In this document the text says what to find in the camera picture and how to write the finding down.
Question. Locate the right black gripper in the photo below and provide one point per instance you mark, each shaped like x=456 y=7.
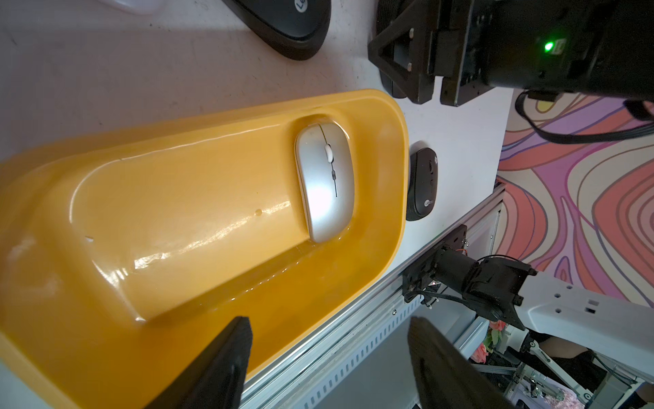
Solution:
x=466 y=48

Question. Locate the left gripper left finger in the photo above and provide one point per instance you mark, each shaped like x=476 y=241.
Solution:
x=216 y=378

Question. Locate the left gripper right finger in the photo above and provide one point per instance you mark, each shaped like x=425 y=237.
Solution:
x=443 y=377

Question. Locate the black mouse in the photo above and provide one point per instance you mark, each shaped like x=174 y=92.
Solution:
x=296 y=29
x=423 y=183

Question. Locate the silver mouse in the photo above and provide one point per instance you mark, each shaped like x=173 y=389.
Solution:
x=326 y=176

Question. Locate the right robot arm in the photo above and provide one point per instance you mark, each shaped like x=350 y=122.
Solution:
x=611 y=55

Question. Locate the yellow plastic storage tray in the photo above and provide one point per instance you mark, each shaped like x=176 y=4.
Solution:
x=124 y=255

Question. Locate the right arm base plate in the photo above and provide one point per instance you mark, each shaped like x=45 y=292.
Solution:
x=419 y=278

